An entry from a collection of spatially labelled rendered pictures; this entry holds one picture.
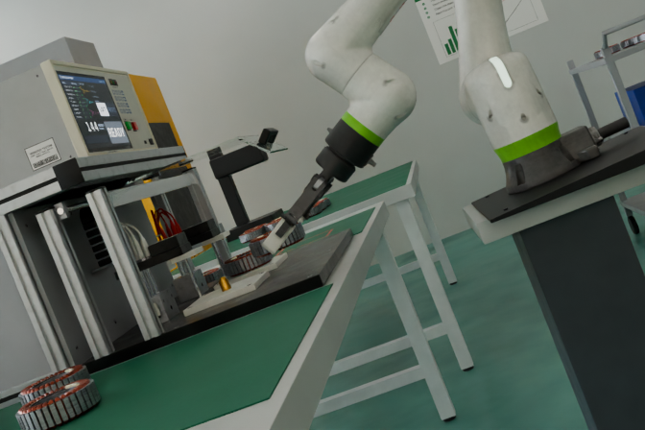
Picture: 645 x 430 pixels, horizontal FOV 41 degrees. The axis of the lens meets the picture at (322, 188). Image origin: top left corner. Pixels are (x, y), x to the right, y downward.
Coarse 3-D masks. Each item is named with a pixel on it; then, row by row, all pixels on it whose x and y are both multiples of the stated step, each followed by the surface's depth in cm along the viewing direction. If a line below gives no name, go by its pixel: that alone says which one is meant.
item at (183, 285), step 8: (200, 272) 200; (176, 280) 195; (184, 280) 194; (200, 280) 198; (176, 288) 195; (184, 288) 195; (192, 288) 194; (200, 288) 196; (208, 288) 202; (184, 296) 195; (192, 296) 194
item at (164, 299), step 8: (160, 296) 171; (168, 296) 175; (160, 304) 170; (168, 304) 173; (176, 304) 177; (160, 312) 170; (168, 312) 171; (176, 312) 175; (160, 320) 170; (168, 320) 170
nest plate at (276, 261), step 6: (276, 258) 196; (282, 258) 196; (270, 264) 189; (276, 264) 188; (252, 270) 191; (258, 270) 188; (264, 270) 188; (270, 270) 188; (228, 276) 198; (234, 276) 193; (240, 276) 189; (246, 276) 189; (234, 282) 189; (216, 288) 190
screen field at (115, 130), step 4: (108, 124) 182; (112, 124) 184; (116, 124) 186; (120, 124) 189; (108, 128) 181; (112, 128) 183; (116, 128) 186; (120, 128) 188; (108, 132) 180; (112, 132) 182; (116, 132) 184; (120, 132) 187; (124, 132) 189; (112, 136) 181; (116, 136) 184; (120, 136) 186; (124, 136) 188; (112, 140) 181; (116, 140) 183; (120, 140) 185; (124, 140) 187; (128, 140) 190
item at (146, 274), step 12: (168, 240) 170; (180, 240) 171; (156, 252) 170; (168, 252) 169; (180, 252) 169; (192, 252) 169; (144, 264) 170; (156, 264) 170; (144, 276) 174; (156, 288) 176
